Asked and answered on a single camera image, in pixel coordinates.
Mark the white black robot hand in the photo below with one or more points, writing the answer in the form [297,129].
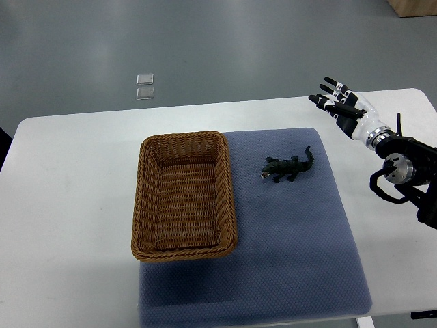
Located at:
[352,112]

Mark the dark toy crocodile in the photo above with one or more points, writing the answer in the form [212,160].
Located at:
[290,167]

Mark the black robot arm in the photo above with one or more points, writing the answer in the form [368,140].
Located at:
[410,166]

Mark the brown wicker basket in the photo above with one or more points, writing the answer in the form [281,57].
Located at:
[184,201]

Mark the wooden box corner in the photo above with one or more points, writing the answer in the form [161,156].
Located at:
[413,8]

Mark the blue grey table mat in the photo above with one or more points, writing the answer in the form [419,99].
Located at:
[295,259]

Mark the white table leg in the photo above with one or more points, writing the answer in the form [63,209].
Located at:
[365,322]

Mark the upper floor outlet plate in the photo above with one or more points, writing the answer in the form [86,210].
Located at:
[145,79]

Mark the black table edge bracket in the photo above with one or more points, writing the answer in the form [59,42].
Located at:
[423,315]

